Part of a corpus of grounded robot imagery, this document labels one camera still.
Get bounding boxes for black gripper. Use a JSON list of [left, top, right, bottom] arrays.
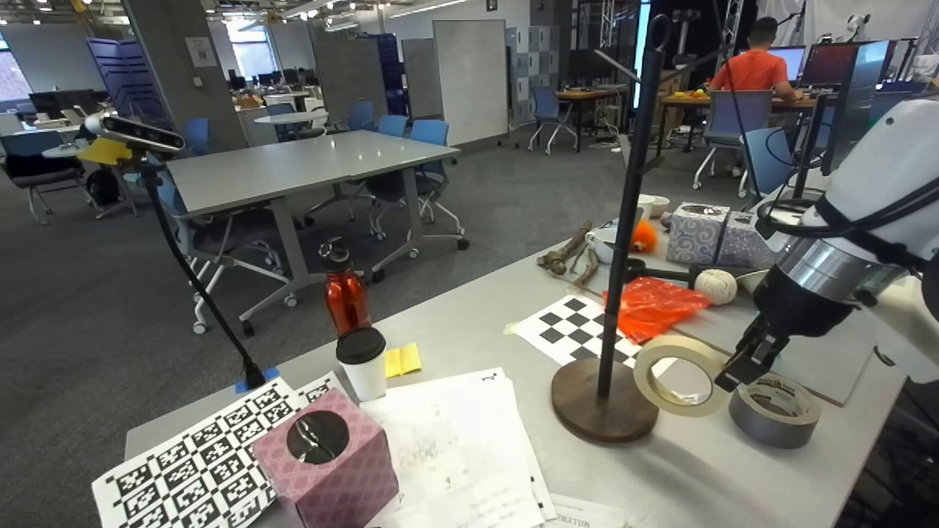
[[717, 268, 852, 390]]

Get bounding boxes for white masking tape roll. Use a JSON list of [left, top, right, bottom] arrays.
[[635, 335, 724, 417]]

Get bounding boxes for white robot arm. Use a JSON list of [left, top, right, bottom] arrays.
[[717, 98, 939, 390]]

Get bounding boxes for grey mat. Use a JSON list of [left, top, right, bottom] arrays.
[[679, 290, 878, 406]]

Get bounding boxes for white ball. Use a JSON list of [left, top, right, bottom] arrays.
[[693, 269, 736, 304]]

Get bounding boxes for dark wooden hanger stand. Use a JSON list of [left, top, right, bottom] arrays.
[[549, 0, 671, 442]]

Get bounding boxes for black white checkerboard sheet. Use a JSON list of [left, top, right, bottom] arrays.
[[507, 293, 605, 363]]

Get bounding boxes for brown wooden sticks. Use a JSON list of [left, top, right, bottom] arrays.
[[538, 224, 599, 287]]

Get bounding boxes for person in orange shirt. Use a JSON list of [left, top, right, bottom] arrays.
[[711, 17, 796, 101]]

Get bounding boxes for white paper sheets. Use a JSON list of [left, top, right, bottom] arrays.
[[363, 369, 629, 528]]

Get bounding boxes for yellow sticky notes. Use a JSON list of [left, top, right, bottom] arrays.
[[384, 344, 422, 378]]

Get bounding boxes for white paper cup black lid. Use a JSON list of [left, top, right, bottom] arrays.
[[337, 328, 388, 403]]

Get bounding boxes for red fire extinguisher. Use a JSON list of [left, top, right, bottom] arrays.
[[325, 269, 369, 335]]

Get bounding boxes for pink tissue box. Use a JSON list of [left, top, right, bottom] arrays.
[[250, 390, 398, 528]]

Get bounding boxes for grey office table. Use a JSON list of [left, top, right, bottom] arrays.
[[162, 130, 464, 335]]

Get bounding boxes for fiducial marker sheet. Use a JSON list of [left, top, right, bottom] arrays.
[[90, 373, 341, 528]]

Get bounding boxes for grey duct tape roll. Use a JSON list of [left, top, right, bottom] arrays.
[[731, 375, 822, 450]]

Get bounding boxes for black camera on stand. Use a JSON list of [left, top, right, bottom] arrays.
[[84, 115, 268, 390]]

